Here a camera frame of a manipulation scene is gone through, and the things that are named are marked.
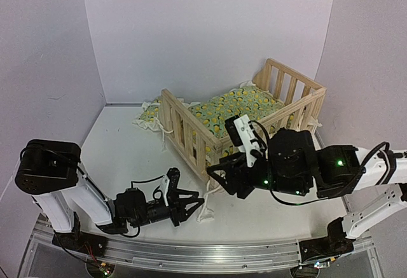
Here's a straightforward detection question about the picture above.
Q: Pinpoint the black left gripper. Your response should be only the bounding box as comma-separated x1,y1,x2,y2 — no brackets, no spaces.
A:
130,190,204,230

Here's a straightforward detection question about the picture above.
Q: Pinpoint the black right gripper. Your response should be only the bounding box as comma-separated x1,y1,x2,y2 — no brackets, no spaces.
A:
207,150,309,201

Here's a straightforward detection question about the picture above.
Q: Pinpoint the lemon print bed cushion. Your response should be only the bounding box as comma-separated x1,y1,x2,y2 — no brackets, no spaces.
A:
158,80,322,225

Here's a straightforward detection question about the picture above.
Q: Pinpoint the wooden pet bed frame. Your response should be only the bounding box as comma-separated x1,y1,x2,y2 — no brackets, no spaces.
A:
160,59,327,188

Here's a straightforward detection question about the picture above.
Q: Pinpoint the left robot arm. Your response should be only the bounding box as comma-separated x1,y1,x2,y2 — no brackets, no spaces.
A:
15,139,205,251

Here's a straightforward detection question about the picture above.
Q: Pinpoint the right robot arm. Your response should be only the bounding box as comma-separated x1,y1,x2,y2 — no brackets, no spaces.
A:
207,129,406,265

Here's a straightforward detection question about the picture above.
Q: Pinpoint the small lemon print pillow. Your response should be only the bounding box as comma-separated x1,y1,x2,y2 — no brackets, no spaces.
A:
132,97,163,132

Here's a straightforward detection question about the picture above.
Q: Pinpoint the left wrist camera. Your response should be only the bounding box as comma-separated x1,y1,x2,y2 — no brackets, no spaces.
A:
153,167,181,207

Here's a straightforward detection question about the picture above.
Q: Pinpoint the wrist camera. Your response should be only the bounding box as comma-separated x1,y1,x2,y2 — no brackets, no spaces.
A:
153,167,181,207
224,115,267,168

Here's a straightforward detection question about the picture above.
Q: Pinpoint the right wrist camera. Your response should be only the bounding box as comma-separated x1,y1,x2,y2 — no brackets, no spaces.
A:
224,115,267,168

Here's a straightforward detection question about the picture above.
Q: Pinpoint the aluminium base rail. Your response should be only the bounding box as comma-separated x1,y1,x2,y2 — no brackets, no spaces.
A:
18,216,383,277

